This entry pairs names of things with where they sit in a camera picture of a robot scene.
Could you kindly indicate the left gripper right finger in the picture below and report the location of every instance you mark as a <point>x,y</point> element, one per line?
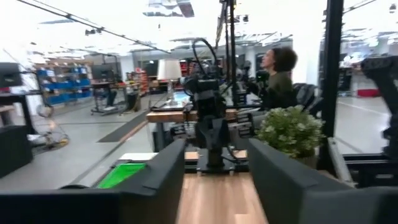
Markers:
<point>286,193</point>

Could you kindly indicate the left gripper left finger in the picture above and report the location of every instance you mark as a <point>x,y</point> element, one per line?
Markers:
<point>155,193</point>

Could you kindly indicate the green plastic basket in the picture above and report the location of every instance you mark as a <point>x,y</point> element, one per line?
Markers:
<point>121,175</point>

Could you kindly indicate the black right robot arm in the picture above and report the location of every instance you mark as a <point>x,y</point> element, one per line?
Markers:
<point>211,130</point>

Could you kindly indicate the shelf with blue bins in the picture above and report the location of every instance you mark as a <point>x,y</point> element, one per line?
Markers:
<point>65,84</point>

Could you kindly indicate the white flat board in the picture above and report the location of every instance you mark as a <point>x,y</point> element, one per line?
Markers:
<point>136,156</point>

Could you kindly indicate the white flowered potted plant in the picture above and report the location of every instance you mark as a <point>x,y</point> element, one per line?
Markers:
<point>289,130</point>

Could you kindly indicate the dark floor mat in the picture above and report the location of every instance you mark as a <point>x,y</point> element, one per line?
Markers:
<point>124,127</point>

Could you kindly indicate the wooden top table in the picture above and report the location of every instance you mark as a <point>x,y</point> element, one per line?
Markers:
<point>168,116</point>

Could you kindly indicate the black office chair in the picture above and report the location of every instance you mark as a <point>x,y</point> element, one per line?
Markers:
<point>308,93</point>

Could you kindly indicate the person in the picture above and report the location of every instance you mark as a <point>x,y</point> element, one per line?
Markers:
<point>280,84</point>

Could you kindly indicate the desk on wheels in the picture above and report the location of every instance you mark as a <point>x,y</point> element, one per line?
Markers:
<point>121,85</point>

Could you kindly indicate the white shade table lamp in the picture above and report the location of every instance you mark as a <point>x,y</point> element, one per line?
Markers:
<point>169,70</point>

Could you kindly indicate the red low object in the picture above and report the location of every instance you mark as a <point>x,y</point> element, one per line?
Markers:
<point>368,92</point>

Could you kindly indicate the dark computer monitor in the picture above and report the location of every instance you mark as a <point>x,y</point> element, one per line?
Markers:
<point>9,74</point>
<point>102,71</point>

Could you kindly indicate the black box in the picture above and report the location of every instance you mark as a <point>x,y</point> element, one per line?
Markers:
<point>12,149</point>

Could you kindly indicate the black tripod pole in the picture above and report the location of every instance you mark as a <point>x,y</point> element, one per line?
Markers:
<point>232,46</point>

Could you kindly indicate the black side table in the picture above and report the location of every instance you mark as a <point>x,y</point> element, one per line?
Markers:
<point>18,98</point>

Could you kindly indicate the silver frame bar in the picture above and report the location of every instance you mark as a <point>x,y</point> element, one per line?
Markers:
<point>337,161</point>

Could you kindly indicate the black frame rail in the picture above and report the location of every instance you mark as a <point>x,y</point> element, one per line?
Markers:
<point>373,169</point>

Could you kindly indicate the black frame post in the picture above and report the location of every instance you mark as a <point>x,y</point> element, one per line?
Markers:
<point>331,77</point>

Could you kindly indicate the overhead black rail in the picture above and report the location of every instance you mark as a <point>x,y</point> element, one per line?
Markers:
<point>93,27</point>

